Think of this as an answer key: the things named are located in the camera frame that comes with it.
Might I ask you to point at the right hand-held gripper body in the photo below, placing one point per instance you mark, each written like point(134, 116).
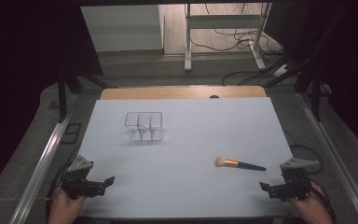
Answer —
point(293, 185)

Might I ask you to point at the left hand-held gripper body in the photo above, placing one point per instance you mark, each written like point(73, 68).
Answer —
point(80, 182)

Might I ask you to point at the makeup brush with gold ferrule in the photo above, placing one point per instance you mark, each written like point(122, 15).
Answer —
point(239, 163)

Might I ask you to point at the clear plastic organizer box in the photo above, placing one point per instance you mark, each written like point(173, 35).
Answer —
point(143, 126)

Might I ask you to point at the person's right hand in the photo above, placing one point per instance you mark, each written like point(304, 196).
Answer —
point(310, 208)

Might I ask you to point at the person's left hand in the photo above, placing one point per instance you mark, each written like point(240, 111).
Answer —
point(65, 208)

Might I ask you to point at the white table mat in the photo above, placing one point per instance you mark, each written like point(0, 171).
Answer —
point(183, 186)

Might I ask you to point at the black metal stand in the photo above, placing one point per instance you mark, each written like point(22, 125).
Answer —
point(62, 96)
point(316, 93)

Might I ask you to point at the white power strip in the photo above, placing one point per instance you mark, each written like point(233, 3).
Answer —
point(280, 71)

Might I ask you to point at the black curtain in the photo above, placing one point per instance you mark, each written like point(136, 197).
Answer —
point(18, 77)
point(354, 62)

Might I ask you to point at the white cabinet panel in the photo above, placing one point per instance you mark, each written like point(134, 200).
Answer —
point(121, 28)

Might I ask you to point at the aluminium rail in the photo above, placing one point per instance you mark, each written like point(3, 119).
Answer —
point(43, 158)
point(332, 149)

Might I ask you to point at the black square floor frame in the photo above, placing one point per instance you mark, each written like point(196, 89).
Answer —
point(71, 133)

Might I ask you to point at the white metal desk frame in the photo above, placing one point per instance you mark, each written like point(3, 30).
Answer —
point(223, 21)

